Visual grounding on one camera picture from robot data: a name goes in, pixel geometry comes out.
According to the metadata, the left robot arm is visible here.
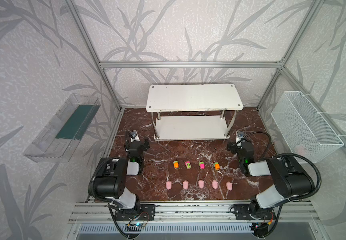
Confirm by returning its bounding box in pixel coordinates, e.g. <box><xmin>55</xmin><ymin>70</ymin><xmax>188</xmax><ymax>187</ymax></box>
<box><xmin>88</xmin><ymin>139</ymin><xmax>150</xmax><ymax>215</ymax></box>

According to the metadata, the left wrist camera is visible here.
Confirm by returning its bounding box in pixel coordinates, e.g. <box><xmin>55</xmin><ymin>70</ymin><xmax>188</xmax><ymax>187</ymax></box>
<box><xmin>129</xmin><ymin>131</ymin><xmax>140</xmax><ymax>142</ymax></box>

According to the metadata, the pink object in basket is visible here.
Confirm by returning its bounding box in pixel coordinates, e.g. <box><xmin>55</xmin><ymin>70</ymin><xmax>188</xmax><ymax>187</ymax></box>
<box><xmin>294</xmin><ymin>144</ymin><xmax>309</xmax><ymax>157</ymax></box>

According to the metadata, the pink toy rightmost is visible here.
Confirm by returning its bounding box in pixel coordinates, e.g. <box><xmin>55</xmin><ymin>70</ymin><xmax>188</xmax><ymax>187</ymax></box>
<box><xmin>226</xmin><ymin>182</ymin><xmax>233</xmax><ymax>191</ymax></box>

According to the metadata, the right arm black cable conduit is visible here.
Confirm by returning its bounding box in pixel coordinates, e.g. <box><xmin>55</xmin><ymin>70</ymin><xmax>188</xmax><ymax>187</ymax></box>
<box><xmin>241</xmin><ymin>131</ymin><xmax>322</xmax><ymax>202</ymax></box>

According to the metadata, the clear plastic wall bin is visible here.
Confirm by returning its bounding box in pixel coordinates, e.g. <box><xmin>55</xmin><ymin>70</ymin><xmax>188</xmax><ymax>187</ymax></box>
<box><xmin>23</xmin><ymin>94</ymin><xmax>101</xmax><ymax>163</ymax></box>

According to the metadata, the pink toy middle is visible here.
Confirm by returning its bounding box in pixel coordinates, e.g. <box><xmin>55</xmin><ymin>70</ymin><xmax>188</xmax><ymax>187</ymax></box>
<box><xmin>198</xmin><ymin>180</ymin><xmax>205</xmax><ymax>189</ymax></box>

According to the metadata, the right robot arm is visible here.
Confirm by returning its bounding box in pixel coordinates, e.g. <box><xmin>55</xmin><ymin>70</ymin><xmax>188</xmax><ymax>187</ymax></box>
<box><xmin>227</xmin><ymin>140</ymin><xmax>322</xmax><ymax>215</ymax></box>

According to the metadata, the pink green toy car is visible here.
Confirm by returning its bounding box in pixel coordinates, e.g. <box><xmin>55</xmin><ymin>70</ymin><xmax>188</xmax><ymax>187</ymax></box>
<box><xmin>185</xmin><ymin>161</ymin><xmax>192</xmax><ymax>170</ymax></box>

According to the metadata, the white wire mesh basket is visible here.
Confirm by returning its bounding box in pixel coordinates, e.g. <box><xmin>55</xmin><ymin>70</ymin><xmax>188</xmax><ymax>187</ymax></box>
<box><xmin>271</xmin><ymin>91</ymin><xmax>344</xmax><ymax>163</ymax></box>

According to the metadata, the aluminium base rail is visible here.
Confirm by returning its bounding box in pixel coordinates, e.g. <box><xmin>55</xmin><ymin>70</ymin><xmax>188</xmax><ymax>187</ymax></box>
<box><xmin>68</xmin><ymin>200</ymin><xmax>321</xmax><ymax>224</ymax></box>

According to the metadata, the white two-tier shelf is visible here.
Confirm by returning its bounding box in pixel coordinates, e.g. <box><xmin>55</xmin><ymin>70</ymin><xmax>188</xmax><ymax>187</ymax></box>
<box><xmin>146</xmin><ymin>84</ymin><xmax>244</xmax><ymax>141</ymax></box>

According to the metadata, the pink toy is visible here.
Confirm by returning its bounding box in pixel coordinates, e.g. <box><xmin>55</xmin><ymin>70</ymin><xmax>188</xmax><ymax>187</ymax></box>
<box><xmin>198</xmin><ymin>180</ymin><xmax>205</xmax><ymax>189</ymax></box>
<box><xmin>183</xmin><ymin>181</ymin><xmax>189</xmax><ymax>190</ymax></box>
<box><xmin>166</xmin><ymin>181</ymin><xmax>172</xmax><ymax>190</ymax></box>
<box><xmin>226</xmin><ymin>182</ymin><xmax>233</xmax><ymax>191</ymax></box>
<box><xmin>212</xmin><ymin>180</ymin><xmax>219</xmax><ymax>189</ymax></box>

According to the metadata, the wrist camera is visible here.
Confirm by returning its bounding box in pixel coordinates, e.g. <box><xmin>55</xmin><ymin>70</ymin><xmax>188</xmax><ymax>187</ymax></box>
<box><xmin>129</xmin><ymin>131</ymin><xmax>140</xmax><ymax>142</ymax></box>
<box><xmin>236</xmin><ymin>131</ymin><xmax>245</xmax><ymax>142</ymax></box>

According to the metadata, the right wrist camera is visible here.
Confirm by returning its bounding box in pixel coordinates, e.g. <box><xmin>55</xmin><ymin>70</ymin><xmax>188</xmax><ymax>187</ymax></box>
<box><xmin>236</xmin><ymin>131</ymin><xmax>245</xmax><ymax>142</ymax></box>

